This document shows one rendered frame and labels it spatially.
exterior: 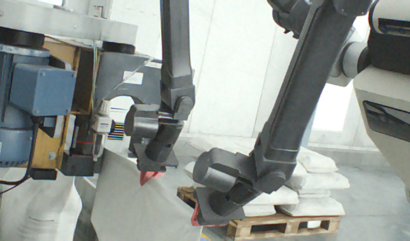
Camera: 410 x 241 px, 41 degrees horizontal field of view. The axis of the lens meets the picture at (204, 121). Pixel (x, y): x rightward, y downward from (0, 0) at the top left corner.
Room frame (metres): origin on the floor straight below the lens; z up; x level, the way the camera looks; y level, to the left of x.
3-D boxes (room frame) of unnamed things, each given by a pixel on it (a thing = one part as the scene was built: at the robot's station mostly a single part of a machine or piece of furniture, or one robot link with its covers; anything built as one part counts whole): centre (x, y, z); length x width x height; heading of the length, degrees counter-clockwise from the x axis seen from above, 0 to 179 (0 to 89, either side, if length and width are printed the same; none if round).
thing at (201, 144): (4.56, -0.26, 0.56); 0.66 x 0.43 x 0.15; 123
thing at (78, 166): (1.39, 0.30, 1.04); 0.08 x 0.06 x 0.05; 126
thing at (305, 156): (4.80, -0.87, 0.56); 0.67 x 0.43 x 0.15; 36
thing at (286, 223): (4.59, -0.62, 0.07); 1.20 x 0.82 x 0.14; 128
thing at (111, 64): (1.56, 0.28, 1.21); 0.30 x 0.25 x 0.30; 36
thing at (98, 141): (1.35, 0.25, 1.11); 0.03 x 0.03 x 0.06
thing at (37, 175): (1.34, 0.37, 1.01); 0.06 x 0.04 x 0.02; 126
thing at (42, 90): (1.07, 0.32, 1.25); 0.10 x 0.08 x 0.12; 151
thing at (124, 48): (1.48, 0.27, 1.35); 0.09 x 0.09 x 0.03
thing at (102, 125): (1.35, 0.25, 1.14); 0.05 x 0.04 x 0.16; 126
